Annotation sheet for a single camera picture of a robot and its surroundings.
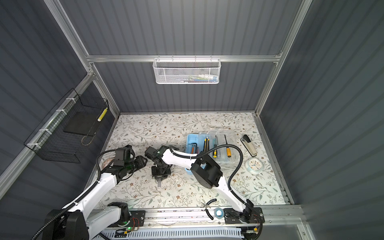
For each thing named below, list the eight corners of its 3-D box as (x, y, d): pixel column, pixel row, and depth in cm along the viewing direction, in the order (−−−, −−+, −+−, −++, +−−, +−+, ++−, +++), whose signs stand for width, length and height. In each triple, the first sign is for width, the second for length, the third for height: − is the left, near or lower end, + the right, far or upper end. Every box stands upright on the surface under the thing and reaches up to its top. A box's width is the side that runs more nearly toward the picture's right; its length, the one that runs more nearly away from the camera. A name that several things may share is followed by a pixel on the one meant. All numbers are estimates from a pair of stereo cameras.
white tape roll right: (246, 173, 90) (248, 171, 88) (243, 159, 96) (244, 157, 94) (264, 173, 90) (266, 171, 88) (260, 159, 96) (261, 157, 94)
